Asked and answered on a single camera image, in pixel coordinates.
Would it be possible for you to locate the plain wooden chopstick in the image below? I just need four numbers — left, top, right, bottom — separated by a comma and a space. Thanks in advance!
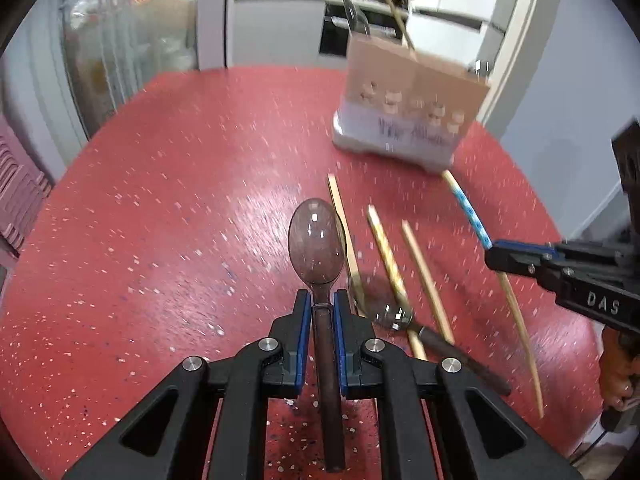
401, 219, 456, 347
327, 174, 367, 317
382, 0, 416, 52

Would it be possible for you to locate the blue patterned tip chopstick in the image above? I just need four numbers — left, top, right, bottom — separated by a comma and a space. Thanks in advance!
442, 170, 545, 420

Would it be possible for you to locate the glass sliding door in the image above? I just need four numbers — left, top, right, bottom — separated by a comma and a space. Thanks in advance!
59, 0, 202, 128

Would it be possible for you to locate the black built-in oven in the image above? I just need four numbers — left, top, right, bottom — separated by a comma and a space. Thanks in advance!
318, 2, 407, 57

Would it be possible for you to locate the person's right hand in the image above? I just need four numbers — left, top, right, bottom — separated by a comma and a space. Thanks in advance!
597, 331, 640, 412

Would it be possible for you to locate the golden spiral patterned chopstick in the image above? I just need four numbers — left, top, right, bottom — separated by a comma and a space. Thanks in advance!
366, 204, 429, 362

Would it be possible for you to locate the pink folding stool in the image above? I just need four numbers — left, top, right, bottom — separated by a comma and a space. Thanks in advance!
0, 109, 55, 257

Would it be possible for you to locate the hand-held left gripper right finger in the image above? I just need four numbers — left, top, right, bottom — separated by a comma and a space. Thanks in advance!
334, 288, 583, 480

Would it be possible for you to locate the white kitchen cabinet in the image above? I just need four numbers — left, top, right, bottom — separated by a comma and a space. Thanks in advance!
226, 0, 347, 69

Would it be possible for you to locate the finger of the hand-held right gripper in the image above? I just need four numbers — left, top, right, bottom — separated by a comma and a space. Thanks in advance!
492, 240, 559, 252
484, 247, 557, 287

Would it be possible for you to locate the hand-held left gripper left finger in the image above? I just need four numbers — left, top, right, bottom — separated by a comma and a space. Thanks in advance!
62, 288, 313, 480

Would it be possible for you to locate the dark transparent plastic spoon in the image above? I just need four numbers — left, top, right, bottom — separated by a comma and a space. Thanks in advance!
342, 0, 374, 42
360, 274, 512, 397
288, 198, 347, 473

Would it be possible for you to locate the cardboard utensil holder box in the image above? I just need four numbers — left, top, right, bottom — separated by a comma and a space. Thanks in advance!
332, 30, 492, 174

